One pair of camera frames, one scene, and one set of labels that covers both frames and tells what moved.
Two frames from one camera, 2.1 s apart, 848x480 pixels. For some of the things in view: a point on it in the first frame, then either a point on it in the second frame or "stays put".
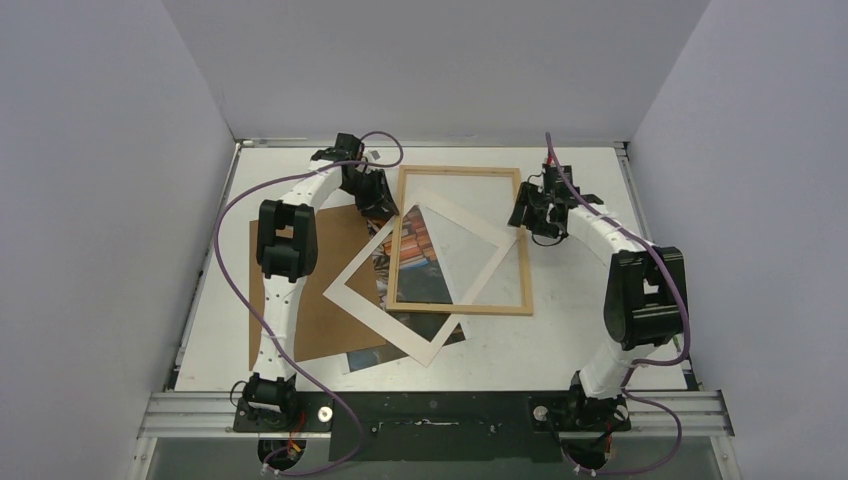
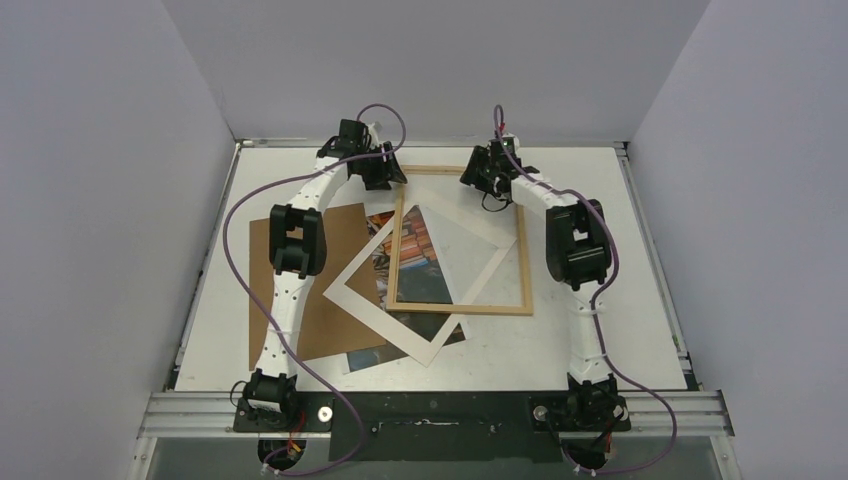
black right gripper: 530,211 to 482,168
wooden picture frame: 391,305 stays put
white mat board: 389,327 stays put
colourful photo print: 419,279 stays put
